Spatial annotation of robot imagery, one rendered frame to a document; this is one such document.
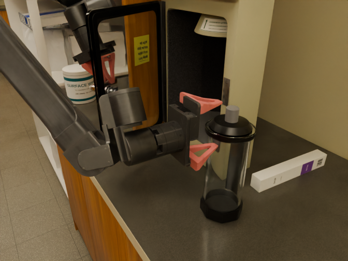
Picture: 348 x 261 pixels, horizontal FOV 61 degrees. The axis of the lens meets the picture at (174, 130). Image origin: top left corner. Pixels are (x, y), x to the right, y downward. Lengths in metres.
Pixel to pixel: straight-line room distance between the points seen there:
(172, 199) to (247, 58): 0.40
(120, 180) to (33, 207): 1.54
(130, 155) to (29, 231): 1.75
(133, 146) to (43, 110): 0.16
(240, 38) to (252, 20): 0.05
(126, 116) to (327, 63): 0.75
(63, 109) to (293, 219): 0.57
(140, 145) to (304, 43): 0.77
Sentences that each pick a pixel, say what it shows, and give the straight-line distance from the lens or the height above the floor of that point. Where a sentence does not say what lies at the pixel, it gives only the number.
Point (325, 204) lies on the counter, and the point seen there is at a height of 0.94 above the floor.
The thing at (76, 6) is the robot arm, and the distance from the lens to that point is 0.81.
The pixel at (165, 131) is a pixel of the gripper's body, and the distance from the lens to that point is 0.51.
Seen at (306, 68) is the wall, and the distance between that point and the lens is 1.11.
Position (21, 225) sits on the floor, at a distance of 2.25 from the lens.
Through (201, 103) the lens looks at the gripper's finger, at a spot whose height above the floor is 1.26.
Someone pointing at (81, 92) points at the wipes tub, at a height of 1.00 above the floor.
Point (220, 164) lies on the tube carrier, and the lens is 0.64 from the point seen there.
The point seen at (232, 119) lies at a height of 1.19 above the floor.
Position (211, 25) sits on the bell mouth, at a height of 1.34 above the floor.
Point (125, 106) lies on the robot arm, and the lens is 0.48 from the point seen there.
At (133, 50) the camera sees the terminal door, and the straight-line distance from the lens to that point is 0.82.
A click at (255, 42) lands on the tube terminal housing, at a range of 0.74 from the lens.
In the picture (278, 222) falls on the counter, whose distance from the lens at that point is 0.76.
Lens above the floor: 1.46
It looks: 28 degrees down
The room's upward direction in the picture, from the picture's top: straight up
